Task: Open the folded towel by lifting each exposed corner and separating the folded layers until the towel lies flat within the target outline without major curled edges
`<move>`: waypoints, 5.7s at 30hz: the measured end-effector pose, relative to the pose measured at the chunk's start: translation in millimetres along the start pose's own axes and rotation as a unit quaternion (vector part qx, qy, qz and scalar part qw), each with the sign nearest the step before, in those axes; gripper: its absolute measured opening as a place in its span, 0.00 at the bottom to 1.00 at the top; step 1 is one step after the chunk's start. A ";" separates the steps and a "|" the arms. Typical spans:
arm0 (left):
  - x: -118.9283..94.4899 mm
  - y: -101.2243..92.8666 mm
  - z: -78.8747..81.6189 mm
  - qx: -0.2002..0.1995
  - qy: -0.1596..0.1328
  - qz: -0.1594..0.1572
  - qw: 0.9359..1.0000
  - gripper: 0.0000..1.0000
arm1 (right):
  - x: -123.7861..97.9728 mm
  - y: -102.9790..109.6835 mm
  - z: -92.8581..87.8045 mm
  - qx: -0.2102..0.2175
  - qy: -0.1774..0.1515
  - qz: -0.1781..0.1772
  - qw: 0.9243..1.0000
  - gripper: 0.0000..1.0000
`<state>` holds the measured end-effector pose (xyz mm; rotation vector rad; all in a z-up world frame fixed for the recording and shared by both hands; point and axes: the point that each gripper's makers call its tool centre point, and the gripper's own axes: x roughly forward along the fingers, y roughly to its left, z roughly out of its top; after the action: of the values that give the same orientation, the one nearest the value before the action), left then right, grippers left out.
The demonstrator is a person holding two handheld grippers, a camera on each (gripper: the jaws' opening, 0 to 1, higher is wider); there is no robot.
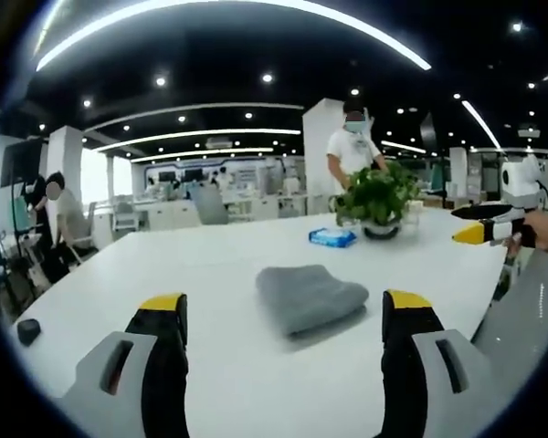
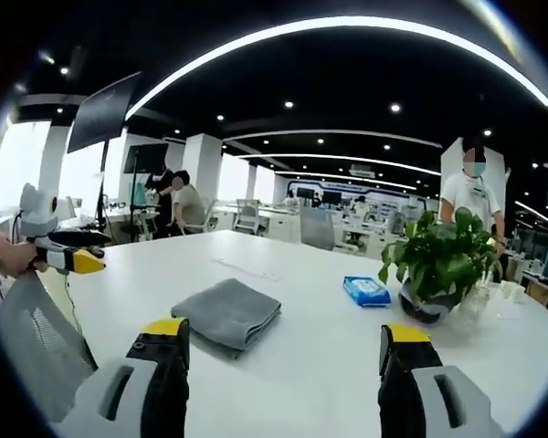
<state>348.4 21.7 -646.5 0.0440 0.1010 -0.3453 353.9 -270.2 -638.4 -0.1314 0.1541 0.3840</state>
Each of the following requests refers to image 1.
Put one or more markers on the grey towel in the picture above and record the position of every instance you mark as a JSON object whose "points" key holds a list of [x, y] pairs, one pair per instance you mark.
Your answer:
{"points": [[308, 296]]}

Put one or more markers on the ceiling projector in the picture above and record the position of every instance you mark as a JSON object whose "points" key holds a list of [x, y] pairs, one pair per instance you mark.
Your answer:
{"points": [[529, 132]]}

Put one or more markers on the person's light grey clothing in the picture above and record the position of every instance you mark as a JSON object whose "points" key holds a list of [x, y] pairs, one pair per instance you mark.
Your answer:
{"points": [[534, 319]]}

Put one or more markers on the green potted plant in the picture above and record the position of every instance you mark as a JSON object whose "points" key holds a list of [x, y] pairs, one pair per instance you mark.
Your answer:
{"points": [[379, 194]]}

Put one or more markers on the blue wet wipes pack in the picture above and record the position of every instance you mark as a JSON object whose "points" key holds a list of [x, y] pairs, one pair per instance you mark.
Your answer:
{"points": [[332, 237]]}

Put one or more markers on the small black object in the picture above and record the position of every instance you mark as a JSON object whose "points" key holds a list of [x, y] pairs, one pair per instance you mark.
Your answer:
{"points": [[28, 332]]}

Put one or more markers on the white chair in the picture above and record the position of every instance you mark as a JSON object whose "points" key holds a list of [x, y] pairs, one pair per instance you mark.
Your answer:
{"points": [[126, 216]]}

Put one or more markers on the grey office chair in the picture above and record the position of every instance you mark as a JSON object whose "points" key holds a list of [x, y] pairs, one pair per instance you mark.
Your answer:
{"points": [[208, 205]]}

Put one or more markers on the black wall screen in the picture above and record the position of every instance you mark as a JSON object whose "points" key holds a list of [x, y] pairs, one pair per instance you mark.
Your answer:
{"points": [[23, 162]]}

